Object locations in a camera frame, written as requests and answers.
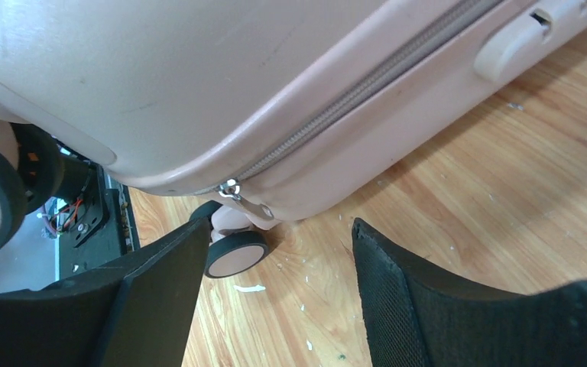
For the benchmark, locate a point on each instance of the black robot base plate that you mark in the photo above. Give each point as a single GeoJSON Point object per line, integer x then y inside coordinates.
{"type": "Point", "coordinates": [103, 230]}

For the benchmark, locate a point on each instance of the pink suitcase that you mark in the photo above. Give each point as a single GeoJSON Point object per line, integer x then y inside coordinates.
{"type": "Point", "coordinates": [274, 111]}

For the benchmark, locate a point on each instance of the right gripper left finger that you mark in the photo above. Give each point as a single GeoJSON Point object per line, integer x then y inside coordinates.
{"type": "Point", "coordinates": [136, 310]}

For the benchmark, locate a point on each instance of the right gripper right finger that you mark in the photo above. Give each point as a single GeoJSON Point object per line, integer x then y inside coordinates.
{"type": "Point", "coordinates": [419, 314]}

